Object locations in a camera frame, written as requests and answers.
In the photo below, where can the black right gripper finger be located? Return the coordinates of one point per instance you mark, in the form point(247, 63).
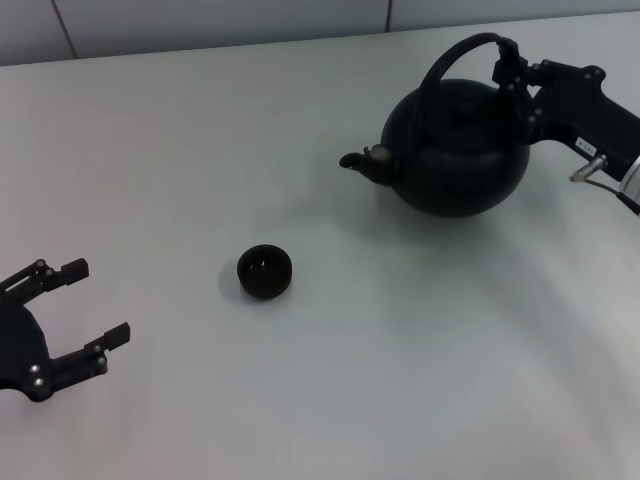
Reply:
point(527, 107)
point(520, 67)

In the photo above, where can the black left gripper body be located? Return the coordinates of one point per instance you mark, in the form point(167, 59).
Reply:
point(22, 345)

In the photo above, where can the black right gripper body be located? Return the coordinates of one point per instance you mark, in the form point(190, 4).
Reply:
point(575, 112)

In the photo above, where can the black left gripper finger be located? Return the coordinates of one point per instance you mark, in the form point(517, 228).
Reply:
point(50, 275)
point(80, 357)

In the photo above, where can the small black teacup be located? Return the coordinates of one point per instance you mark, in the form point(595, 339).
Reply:
point(265, 272)

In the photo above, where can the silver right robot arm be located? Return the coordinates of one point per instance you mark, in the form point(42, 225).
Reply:
point(632, 182)

